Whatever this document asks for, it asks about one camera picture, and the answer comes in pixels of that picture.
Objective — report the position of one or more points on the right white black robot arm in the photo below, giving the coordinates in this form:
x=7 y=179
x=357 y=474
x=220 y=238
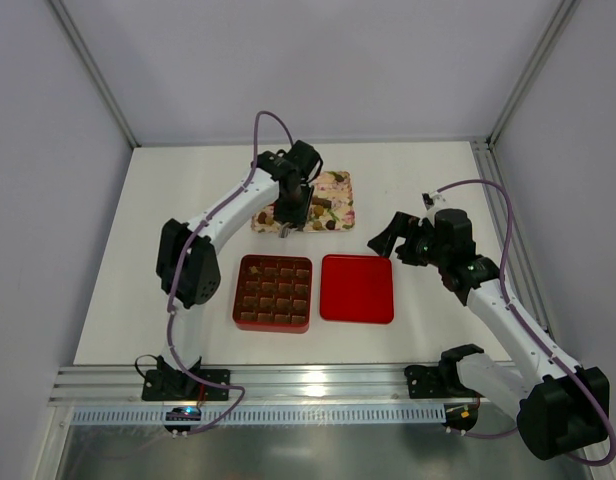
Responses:
x=558 y=406

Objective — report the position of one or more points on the aluminium front rail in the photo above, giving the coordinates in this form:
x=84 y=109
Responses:
x=108 y=385

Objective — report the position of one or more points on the dark rectangular chocolate bar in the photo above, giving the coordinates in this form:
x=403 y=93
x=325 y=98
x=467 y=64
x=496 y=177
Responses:
x=323 y=202

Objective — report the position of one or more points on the left aluminium frame post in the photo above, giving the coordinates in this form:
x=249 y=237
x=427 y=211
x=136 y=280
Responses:
x=77 y=42

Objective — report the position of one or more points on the aluminium frame post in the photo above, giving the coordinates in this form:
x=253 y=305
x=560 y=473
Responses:
x=542 y=51
x=77 y=42

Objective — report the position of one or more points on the red chocolate box with insert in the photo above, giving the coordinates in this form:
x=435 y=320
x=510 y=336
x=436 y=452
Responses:
x=273 y=294

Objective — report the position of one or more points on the aluminium rail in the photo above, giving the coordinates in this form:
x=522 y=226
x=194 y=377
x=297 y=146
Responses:
x=519 y=272
x=108 y=385

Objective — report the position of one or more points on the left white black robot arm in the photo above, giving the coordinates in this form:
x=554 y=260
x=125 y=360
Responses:
x=187 y=261

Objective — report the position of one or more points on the slotted grey cable duct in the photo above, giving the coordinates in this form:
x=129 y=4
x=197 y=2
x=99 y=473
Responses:
x=261 y=415

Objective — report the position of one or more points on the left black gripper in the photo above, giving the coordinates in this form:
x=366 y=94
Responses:
x=292 y=216

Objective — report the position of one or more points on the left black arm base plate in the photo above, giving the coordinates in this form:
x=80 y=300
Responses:
x=160 y=386

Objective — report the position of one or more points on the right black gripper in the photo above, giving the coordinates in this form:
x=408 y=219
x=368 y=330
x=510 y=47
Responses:
x=405 y=245

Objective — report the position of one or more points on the red box lid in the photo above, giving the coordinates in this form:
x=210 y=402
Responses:
x=356 y=289

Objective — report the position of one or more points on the right aluminium frame post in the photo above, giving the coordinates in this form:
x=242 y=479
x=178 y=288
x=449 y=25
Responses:
x=542 y=51

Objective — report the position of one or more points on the aluminium right side rail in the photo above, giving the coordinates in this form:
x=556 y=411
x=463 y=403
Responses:
x=519 y=272

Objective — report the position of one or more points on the metal tongs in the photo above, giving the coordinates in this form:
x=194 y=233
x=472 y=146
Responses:
x=287 y=229

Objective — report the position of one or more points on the floral rectangular tray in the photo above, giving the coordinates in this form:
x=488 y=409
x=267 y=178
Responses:
x=337 y=187

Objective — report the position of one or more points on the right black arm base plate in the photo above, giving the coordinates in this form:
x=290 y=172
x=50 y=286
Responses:
x=434 y=382

